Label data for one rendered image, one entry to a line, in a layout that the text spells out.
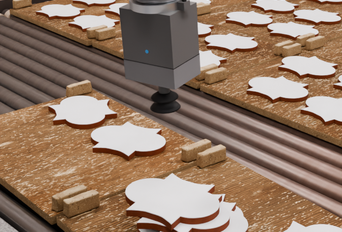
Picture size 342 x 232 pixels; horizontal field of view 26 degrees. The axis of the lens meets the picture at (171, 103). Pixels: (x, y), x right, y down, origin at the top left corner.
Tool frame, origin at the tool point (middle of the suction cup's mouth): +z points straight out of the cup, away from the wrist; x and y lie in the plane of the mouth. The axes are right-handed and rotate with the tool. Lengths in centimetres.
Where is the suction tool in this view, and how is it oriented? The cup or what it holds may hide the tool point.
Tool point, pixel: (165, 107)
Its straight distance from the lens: 104.9
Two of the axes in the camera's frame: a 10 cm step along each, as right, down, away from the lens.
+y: -8.2, -1.9, 5.4
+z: 0.6, 9.1, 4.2
